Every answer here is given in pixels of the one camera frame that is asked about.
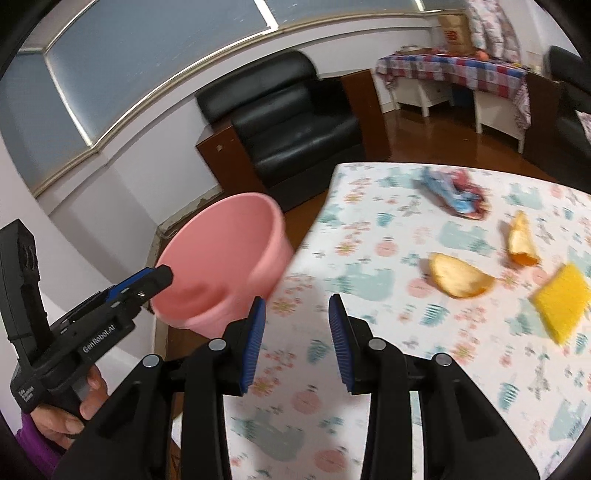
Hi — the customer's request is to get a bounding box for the pink plastic bucket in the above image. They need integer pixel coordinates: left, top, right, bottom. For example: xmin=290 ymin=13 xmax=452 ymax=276
xmin=151 ymin=193 xmax=295 ymax=340

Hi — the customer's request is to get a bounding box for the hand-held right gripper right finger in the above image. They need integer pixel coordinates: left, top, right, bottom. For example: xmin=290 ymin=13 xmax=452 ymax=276
xmin=328 ymin=294 xmax=539 ymax=480

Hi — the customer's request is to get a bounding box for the orange peel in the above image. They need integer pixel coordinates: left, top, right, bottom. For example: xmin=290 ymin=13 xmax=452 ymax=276
xmin=507 ymin=210 xmax=541 ymax=267
xmin=428 ymin=252 xmax=496 ymax=299

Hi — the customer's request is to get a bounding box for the curved window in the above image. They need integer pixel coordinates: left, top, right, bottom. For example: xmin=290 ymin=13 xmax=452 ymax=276
xmin=0 ymin=0 xmax=444 ymax=199

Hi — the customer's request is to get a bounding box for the cardboard box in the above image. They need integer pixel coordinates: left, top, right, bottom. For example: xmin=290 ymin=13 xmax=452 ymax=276
xmin=438 ymin=13 xmax=474 ymax=56

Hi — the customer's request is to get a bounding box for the plaid covered side table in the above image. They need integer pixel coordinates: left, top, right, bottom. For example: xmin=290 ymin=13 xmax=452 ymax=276
xmin=375 ymin=51 xmax=532 ymax=134

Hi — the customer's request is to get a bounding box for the red printed snack wrapper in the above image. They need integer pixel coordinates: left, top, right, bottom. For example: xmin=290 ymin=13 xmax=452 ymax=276
xmin=450 ymin=170 xmax=491 ymax=221

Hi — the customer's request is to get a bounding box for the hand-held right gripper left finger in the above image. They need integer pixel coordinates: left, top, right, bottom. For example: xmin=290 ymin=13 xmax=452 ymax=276
xmin=55 ymin=295 xmax=267 ymax=480

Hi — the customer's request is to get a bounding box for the person's left hand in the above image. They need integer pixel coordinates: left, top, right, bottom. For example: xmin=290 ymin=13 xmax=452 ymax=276
xmin=28 ymin=364 xmax=110 ymax=450

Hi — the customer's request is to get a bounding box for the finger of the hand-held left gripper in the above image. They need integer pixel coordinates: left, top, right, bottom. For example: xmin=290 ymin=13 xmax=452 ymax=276
xmin=111 ymin=266 xmax=174 ymax=324
xmin=105 ymin=269 xmax=158 ymax=301

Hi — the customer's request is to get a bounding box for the blue printed snack wrapper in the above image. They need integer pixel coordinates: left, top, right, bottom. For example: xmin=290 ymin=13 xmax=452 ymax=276
xmin=418 ymin=167 xmax=481 ymax=215

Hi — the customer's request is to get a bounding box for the black leather armchair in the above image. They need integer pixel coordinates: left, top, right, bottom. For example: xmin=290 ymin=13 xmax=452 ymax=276
xmin=524 ymin=45 xmax=591 ymax=192
xmin=195 ymin=50 xmax=382 ymax=213

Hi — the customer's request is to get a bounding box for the person's left forearm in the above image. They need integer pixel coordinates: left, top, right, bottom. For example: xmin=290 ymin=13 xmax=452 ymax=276
xmin=14 ymin=413 xmax=63 ymax=480

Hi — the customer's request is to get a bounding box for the floral bear print tablecloth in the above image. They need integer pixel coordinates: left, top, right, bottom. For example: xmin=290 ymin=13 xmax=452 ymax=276
xmin=171 ymin=161 xmax=591 ymax=480

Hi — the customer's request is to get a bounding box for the white desk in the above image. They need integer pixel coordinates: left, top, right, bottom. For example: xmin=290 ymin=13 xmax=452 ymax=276
xmin=392 ymin=76 xmax=527 ymax=153

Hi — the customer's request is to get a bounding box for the floral puffer jacket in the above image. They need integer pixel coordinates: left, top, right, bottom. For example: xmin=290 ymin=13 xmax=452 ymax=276
xmin=466 ymin=0 xmax=522 ymax=61

